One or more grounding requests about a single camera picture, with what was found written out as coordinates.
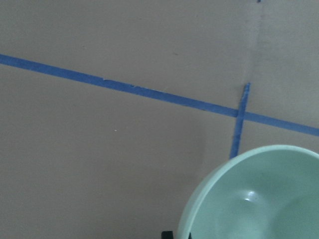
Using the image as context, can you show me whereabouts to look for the green bowl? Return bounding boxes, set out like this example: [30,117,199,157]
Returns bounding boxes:
[176,145,319,239]

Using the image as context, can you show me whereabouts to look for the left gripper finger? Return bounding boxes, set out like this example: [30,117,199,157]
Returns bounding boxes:
[161,231,173,239]

